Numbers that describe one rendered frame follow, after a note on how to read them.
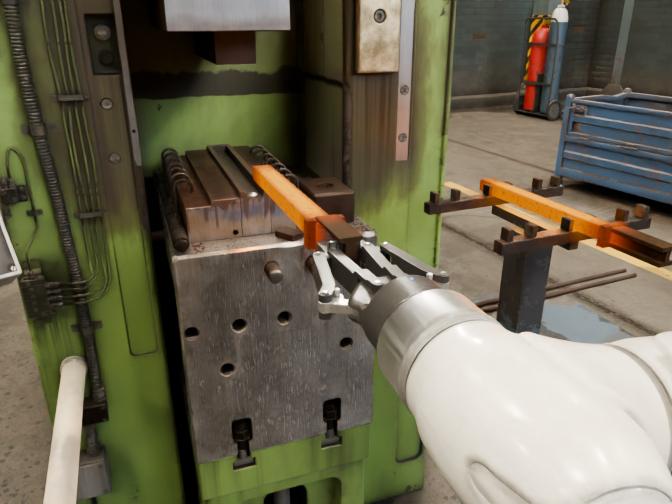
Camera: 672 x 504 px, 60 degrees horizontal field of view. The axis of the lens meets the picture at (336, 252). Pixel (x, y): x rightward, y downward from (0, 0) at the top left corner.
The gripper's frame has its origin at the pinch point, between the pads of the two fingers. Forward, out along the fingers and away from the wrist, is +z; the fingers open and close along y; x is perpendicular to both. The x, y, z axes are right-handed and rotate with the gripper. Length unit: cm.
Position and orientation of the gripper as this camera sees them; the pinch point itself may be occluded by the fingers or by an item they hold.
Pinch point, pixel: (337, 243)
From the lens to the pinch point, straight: 63.7
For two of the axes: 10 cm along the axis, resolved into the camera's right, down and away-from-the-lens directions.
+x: 0.0, -9.2, -3.9
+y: 9.4, -1.3, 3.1
